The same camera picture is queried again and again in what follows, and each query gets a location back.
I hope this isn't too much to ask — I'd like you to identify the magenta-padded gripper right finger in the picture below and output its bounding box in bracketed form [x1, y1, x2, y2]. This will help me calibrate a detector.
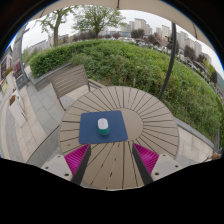
[131, 143, 184, 186]

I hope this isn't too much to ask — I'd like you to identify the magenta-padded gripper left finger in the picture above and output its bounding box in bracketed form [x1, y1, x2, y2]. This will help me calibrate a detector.
[41, 143, 92, 186]

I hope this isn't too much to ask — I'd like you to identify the white and teal computer mouse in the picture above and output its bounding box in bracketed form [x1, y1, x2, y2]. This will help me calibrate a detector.
[97, 117, 110, 136]

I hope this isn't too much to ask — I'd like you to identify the blue rectangular mouse pad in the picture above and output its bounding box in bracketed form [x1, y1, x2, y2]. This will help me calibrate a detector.
[78, 110, 129, 145]

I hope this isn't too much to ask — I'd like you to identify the white planter box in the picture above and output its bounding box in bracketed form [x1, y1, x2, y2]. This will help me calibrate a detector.
[8, 94, 28, 128]

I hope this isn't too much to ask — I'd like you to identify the slatted wooden chair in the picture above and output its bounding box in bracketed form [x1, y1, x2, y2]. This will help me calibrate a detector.
[49, 64, 104, 111]

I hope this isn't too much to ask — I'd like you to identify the green hedge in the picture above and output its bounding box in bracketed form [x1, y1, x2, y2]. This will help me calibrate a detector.
[28, 39, 224, 141]

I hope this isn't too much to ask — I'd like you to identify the dark curved parasol pole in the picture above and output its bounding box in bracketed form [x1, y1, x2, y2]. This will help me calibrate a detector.
[157, 21, 178, 101]

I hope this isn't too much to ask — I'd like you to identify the sparse-leaved slim tree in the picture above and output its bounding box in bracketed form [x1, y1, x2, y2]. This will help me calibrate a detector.
[36, 6, 76, 48]

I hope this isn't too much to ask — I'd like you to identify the group of apartment buildings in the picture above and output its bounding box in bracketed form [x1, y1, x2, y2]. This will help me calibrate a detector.
[121, 18, 213, 64]

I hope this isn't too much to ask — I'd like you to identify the round-crowned green tree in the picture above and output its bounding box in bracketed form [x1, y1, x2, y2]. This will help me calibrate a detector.
[72, 4, 126, 39]

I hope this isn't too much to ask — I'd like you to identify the beige parasol canopy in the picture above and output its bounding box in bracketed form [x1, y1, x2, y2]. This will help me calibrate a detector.
[29, 0, 214, 51]

